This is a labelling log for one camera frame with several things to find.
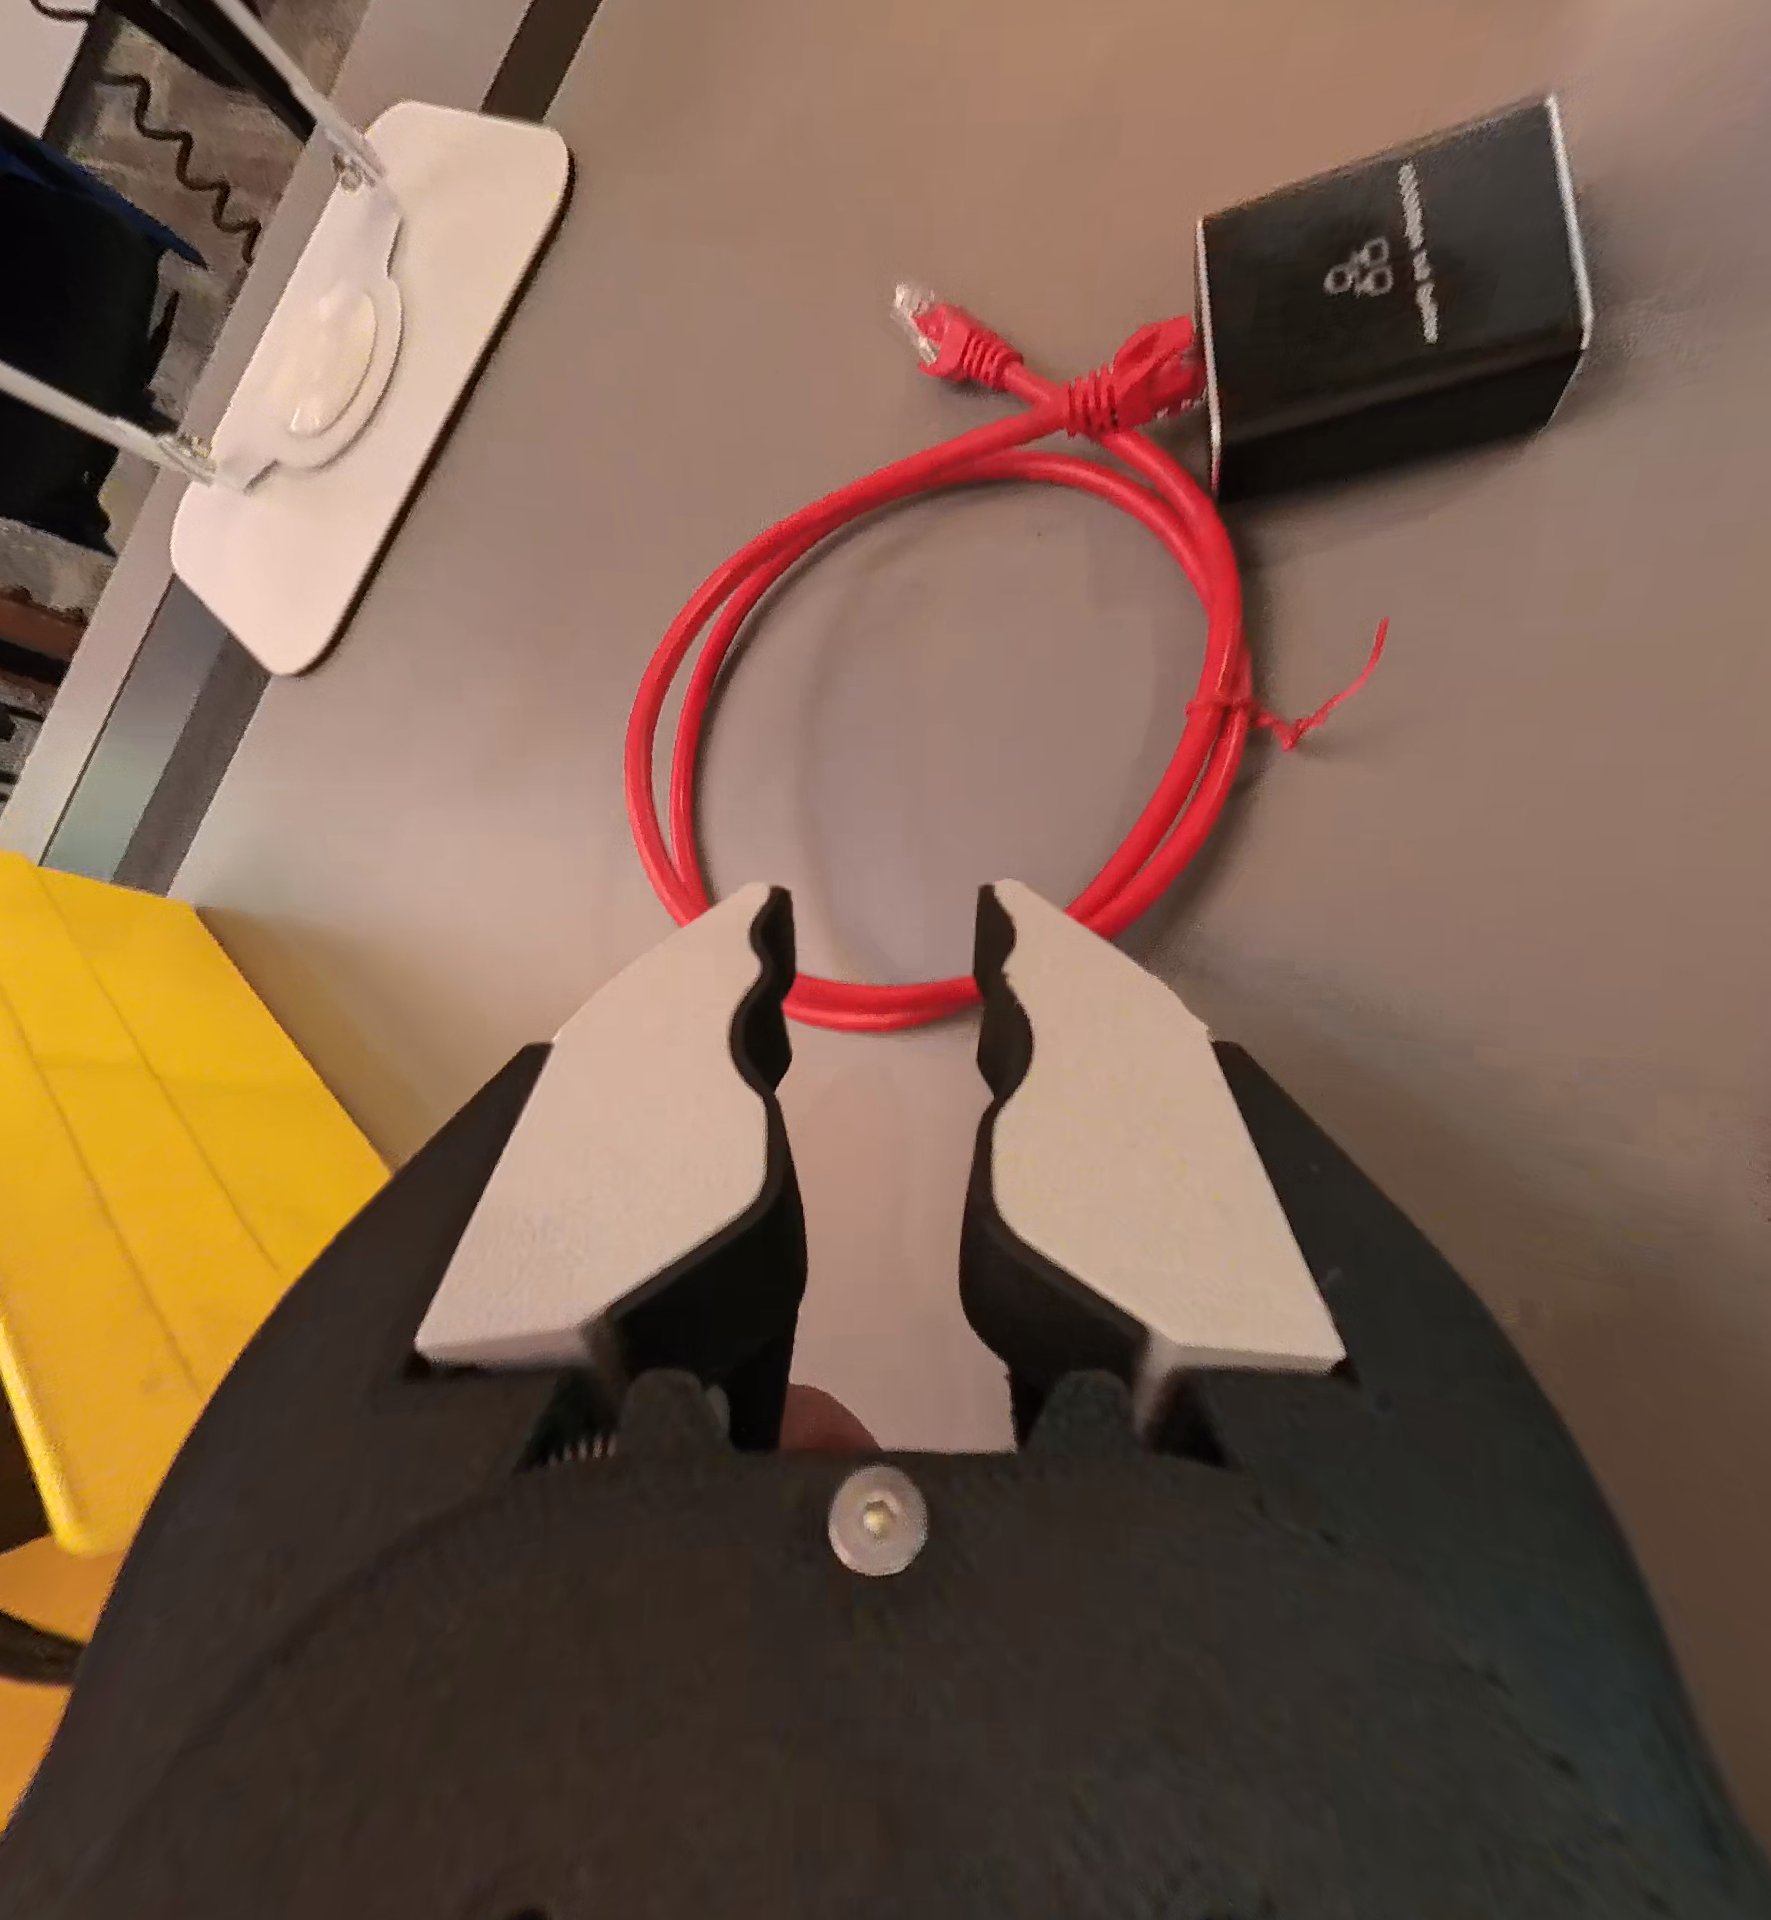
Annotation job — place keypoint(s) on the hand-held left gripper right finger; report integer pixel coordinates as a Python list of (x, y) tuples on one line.
[(1156, 1186)]

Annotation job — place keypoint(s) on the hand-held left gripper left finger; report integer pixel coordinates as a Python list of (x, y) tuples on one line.
[(629, 1167)]

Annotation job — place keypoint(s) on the yellow plastic bin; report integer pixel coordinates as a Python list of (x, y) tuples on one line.
[(149, 1127)]

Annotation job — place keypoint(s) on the black ethernet adapter box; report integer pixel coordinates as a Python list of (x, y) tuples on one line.
[(1397, 271)]

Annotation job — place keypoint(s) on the red twist tie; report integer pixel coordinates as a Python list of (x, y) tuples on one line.
[(1335, 695)]

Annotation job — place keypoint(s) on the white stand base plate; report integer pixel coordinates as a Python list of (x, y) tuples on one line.
[(447, 224)]

